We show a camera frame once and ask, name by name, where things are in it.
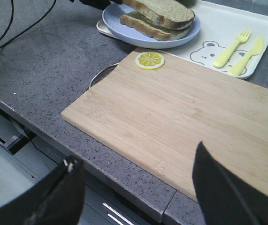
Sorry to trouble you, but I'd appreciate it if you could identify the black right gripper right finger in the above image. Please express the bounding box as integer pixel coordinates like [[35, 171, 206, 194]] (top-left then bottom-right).
[[192, 142, 268, 225]]

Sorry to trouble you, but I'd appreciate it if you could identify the bread slice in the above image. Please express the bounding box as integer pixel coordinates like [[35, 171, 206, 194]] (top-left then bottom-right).
[[122, 0, 195, 30], [120, 11, 190, 41]]

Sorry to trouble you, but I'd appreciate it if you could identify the light blue round plate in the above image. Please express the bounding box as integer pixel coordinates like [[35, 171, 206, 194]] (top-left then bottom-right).
[[102, 3, 201, 49]]

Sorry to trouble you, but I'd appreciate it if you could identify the green lime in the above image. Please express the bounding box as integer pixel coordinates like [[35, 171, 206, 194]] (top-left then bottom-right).
[[178, 0, 195, 7]]

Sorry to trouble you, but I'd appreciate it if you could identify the wooden cutting board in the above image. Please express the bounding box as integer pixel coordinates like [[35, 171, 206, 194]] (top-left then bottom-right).
[[61, 49, 268, 199]]

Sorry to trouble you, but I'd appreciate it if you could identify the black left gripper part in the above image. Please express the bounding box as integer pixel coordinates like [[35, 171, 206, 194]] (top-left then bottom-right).
[[80, 0, 123, 10]]

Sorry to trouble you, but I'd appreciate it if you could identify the yellow plastic fork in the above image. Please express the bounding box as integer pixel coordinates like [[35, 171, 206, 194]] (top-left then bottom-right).
[[213, 29, 252, 68]]

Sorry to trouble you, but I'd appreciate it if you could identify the lemon slice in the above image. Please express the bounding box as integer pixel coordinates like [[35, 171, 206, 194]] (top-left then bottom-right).
[[135, 52, 165, 70]]

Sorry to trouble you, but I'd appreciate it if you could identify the yellow plastic knife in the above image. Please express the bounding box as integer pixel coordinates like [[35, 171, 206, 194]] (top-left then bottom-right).
[[228, 36, 265, 76]]

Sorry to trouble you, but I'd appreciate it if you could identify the white rectangular tray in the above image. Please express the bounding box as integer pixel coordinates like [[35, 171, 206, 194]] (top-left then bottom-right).
[[96, 0, 268, 74]]

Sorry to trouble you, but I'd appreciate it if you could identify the black cable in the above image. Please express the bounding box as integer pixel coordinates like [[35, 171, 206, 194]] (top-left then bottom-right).
[[0, 0, 57, 50]]

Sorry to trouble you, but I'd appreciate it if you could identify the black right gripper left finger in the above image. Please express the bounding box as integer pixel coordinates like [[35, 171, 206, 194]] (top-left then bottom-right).
[[0, 156, 85, 225]]

